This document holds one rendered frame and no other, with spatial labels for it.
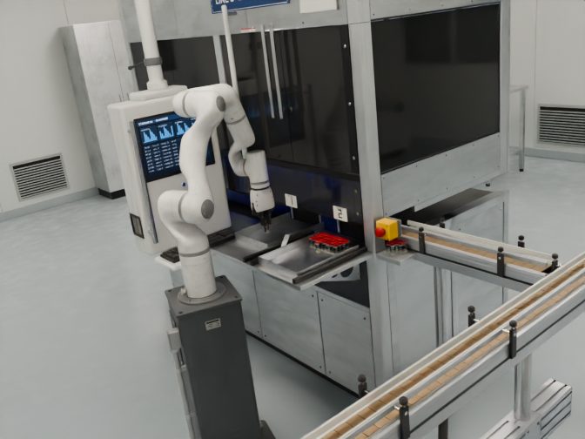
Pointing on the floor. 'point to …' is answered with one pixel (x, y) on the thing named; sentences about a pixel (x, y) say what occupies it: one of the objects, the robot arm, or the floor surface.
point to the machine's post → (370, 182)
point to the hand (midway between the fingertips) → (265, 220)
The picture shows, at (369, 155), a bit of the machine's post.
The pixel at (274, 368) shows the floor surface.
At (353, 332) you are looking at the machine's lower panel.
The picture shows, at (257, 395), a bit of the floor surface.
